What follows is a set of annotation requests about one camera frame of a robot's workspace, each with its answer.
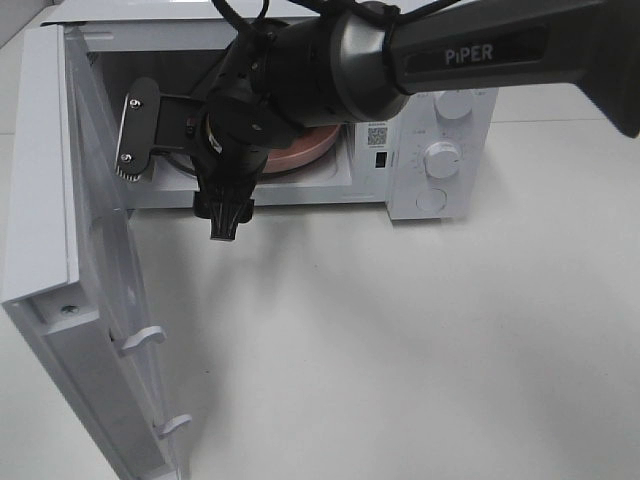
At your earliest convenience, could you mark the glass microwave turntable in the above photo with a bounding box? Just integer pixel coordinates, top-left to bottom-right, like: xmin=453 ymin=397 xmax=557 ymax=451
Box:
xmin=158 ymin=151 xmax=197 ymax=178

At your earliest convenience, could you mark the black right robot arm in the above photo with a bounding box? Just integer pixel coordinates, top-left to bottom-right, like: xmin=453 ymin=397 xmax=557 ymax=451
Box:
xmin=194 ymin=1 xmax=639 ymax=241

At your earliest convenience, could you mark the upper white power knob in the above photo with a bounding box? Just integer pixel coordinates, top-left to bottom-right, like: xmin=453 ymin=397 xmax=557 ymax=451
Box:
xmin=434 ymin=90 xmax=474 ymax=120

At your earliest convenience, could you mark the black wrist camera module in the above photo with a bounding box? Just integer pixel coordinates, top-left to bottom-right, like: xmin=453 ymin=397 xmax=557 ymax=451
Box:
xmin=115 ymin=77 xmax=215 ymax=183

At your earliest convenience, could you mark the white timer knob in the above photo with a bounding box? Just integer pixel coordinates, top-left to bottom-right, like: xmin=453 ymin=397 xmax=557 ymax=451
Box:
xmin=423 ymin=141 xmax=462 ymax=179

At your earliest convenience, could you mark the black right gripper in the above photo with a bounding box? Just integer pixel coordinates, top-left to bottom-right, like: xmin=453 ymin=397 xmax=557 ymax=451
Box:
xmin=192 ymin=84 xmax=270 ymax=242

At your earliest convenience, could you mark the white microwave oven body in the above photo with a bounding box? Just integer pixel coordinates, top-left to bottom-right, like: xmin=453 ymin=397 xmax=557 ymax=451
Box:
xmin=50 ymin=1 xmax=497 ymax=240

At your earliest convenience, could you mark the white microwave door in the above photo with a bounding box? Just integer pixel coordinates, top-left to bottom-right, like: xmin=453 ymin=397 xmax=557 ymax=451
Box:
xmin=1 ymin=24 xmax=190 ymax=479

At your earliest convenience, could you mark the pink speckled plate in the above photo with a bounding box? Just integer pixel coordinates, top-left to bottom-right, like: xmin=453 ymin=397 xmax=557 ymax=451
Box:
xmin=264 ymin=125 xmax=341 ymax=175

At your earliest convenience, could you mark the round white door button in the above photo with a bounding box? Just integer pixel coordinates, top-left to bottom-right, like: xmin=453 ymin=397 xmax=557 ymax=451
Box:
xmin=416 ymin=188 xmax=447 ymax=214

